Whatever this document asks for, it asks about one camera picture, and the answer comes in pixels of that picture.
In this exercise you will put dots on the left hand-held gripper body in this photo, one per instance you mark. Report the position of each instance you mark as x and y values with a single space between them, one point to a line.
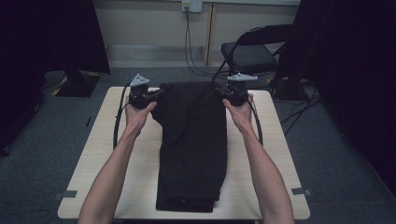
138 96

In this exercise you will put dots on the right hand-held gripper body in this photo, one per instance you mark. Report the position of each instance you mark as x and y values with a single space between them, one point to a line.
238 93

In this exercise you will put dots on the black pants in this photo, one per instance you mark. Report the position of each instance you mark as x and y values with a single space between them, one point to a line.
193 146

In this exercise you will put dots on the person's left hand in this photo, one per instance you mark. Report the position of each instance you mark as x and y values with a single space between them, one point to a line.
135 118

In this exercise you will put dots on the person's right hand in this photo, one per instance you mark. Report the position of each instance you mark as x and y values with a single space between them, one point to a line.
241 118

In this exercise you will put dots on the black folding chair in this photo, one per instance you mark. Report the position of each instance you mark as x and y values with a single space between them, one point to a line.
249 57

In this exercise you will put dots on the black stand base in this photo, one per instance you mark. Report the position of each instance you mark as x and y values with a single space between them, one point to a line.
286 90
79 87

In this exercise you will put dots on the small black floor tape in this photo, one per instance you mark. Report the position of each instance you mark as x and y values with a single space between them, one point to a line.
88 121

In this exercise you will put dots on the black curtain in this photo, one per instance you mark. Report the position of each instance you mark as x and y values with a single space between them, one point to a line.
46 37
351 77

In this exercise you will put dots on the grey tape strip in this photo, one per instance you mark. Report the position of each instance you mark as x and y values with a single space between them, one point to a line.
68 194
300 191

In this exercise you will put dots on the wooden wall strip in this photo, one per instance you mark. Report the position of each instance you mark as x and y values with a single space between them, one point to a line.
209 34

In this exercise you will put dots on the white wall outlet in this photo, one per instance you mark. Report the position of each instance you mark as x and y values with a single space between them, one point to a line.
192 5

